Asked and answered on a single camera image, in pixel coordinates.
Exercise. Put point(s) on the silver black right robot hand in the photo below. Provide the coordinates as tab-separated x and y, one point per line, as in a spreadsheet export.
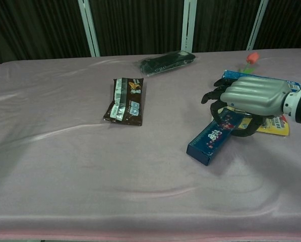
256	95

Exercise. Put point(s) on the dark blue rectangular box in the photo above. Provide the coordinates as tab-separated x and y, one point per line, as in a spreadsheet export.
210	141

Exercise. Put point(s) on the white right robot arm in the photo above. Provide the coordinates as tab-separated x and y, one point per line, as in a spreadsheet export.
300	106

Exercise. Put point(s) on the blue Oreo box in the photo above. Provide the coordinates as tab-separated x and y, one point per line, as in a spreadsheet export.
231	74

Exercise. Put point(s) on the artificial pink tulip flower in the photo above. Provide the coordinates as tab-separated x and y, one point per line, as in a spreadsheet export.
252	58

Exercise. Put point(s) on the razor on yellow card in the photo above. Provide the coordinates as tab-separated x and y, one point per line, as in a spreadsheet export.
278	128

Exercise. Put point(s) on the black socks in plastic bag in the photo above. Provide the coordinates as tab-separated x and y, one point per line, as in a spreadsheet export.
163	63

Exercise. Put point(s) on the brown snack packet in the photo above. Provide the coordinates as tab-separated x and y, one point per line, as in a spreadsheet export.
130	111

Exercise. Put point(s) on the black pleated curtain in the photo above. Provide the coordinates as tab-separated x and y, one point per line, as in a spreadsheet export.
140	25

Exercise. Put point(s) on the pink tablecloth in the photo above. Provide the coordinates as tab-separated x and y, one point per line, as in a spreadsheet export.
64	164

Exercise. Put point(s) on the white metal frame post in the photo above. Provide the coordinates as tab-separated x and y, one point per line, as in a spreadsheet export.
188	25
89	32
257	25

